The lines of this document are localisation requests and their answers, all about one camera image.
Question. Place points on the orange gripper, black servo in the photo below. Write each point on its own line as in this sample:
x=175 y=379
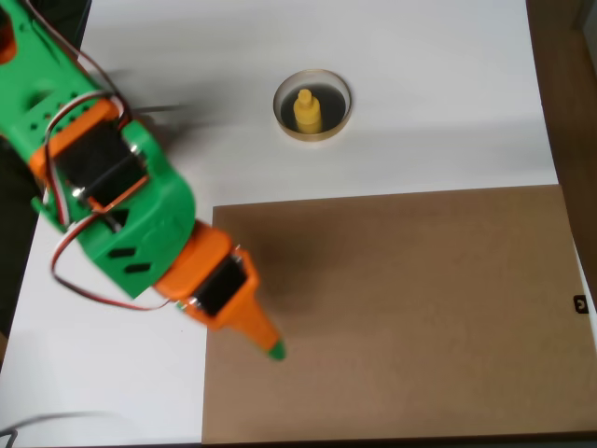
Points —
x=219 y=288

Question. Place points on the brown fibreboard sheet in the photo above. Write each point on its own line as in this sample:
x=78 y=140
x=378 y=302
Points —
x=396 y=326

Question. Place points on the small yellow plastic piece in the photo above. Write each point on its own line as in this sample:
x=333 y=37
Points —
x=308 y=114

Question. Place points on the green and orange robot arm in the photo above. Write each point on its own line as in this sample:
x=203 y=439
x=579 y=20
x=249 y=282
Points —
x=158 y=205

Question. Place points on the round dish, dark inside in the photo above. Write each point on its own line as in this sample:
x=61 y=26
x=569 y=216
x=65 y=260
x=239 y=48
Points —
x=337 y=109

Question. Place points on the small black clip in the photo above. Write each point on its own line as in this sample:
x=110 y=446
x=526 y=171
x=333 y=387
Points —
x=580 y=304

